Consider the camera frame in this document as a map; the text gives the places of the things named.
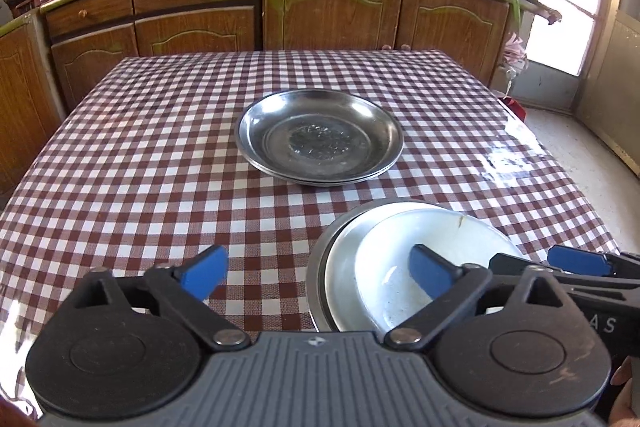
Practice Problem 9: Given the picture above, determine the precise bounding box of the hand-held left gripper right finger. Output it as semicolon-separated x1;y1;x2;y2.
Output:
384;244;576;350

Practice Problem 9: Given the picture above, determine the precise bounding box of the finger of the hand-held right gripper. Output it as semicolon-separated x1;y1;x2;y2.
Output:
489;253;640;292
546;245;640;282

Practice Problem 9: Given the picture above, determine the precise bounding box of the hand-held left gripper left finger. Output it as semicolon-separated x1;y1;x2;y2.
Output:
64;245;252;350

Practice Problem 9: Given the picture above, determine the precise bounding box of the blue patterned white bowl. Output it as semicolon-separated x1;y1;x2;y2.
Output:
356;210;526;330

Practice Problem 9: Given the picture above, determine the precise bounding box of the large steel bowl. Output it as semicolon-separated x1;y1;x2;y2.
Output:
306;201;501;333

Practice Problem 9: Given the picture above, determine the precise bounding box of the person's right hand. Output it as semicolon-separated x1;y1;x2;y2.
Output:
606;355;640;427

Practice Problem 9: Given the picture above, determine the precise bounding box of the brown checked tablecloth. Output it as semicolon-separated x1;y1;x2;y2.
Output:
0;49;623;413

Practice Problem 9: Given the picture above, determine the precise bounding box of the red bag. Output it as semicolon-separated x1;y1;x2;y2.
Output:
501;96;526;124

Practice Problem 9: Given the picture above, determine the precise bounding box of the brown door leaf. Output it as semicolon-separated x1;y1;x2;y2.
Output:
572;0;640;180

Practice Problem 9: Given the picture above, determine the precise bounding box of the pink fabric bundle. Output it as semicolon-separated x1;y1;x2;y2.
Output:
502;34;528;68

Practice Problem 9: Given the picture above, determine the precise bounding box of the wooden cabinet door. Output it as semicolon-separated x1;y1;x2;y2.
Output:
50;24;140;100
135;6;257;58
395;0;511;82
264;0;405;52
0;24;61;195

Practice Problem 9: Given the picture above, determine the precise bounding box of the wooden corner cabinet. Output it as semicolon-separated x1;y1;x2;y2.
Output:
0;9;68;198

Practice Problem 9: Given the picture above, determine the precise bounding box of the glass door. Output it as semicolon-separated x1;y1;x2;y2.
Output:
520;0;613;115

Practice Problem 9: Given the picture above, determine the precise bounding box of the wooden two-door cabinet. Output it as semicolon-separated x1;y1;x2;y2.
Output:
261;0;561;92

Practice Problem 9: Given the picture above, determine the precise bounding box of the narrow wooden drawer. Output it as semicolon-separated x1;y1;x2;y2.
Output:
46;0;135;38

